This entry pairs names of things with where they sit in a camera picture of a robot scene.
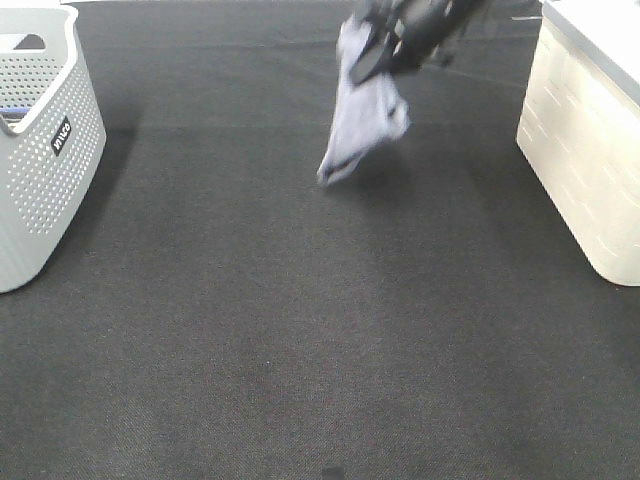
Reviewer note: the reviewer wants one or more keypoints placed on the grey perforated laundry basket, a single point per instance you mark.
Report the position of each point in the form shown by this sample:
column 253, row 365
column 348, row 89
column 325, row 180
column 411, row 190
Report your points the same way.
column 49, row 158

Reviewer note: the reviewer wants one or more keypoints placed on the lavender towel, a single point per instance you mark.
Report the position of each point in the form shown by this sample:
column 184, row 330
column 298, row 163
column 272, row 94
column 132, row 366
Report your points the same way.
column 366, row 115

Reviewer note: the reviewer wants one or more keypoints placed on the blue cloth inside basket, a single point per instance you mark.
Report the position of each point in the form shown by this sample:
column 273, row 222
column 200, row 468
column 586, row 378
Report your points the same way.
column 13, row 115

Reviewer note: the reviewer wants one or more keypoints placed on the black table mat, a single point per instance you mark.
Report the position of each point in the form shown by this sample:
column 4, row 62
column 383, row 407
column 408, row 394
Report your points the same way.
column 213, row 313

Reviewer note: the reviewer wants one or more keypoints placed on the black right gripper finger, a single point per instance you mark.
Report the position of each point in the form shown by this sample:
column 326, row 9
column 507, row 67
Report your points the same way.
column 378, row 56

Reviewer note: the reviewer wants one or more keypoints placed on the white plastic storage bin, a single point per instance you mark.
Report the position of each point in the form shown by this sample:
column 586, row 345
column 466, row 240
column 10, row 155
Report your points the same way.
column 579, row 127

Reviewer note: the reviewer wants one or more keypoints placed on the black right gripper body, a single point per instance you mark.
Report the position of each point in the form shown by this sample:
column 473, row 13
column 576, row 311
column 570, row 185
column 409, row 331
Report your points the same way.
column 422, row 26

